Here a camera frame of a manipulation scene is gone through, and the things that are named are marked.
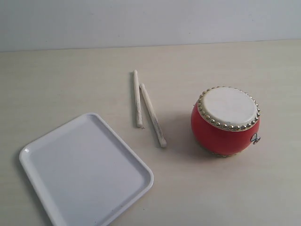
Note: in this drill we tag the white wooden drumstick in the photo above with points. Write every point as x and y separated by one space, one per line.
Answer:
139 120
153 117

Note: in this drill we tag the small red drum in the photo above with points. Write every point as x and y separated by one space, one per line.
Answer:
225 120

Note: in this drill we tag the white plastic tray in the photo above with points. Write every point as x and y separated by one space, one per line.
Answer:
84 174

